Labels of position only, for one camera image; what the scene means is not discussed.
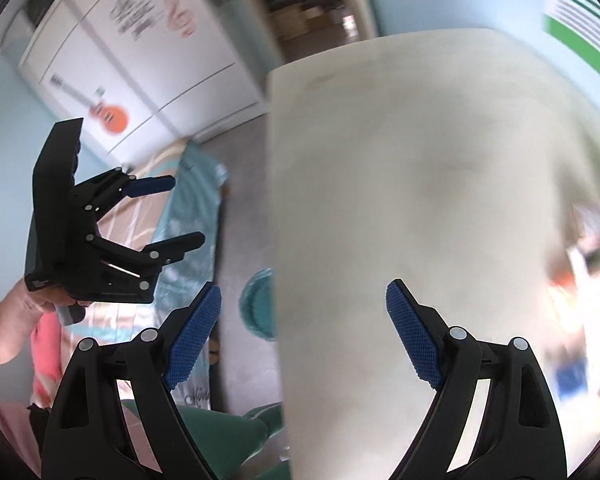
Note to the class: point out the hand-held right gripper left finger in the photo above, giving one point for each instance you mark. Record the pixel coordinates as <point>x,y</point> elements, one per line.
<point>195,340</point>

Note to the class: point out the cardboard box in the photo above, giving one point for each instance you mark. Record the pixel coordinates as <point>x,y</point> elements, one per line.
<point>289,22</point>
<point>319,19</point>

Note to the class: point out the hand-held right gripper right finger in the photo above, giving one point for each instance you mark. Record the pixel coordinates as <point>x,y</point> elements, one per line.
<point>415,340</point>

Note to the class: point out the teal round container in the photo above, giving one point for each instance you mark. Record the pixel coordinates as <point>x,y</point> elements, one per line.
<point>260,305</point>

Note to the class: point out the green white wall poster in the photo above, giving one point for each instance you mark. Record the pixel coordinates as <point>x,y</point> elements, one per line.
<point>580,20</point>

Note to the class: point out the green chair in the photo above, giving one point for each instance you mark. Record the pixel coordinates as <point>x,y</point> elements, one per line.
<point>220,435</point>

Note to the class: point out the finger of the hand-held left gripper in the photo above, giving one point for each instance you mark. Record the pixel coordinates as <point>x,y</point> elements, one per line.
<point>152,186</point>
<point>175,247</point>

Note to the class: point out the person's left hand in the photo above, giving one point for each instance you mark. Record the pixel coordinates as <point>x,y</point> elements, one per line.
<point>27,305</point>

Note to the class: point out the person's clothing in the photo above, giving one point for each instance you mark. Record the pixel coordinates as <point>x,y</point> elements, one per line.
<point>5,435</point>

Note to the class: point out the white printed wardrobe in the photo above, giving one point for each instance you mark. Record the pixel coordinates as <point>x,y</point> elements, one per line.
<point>180,75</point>

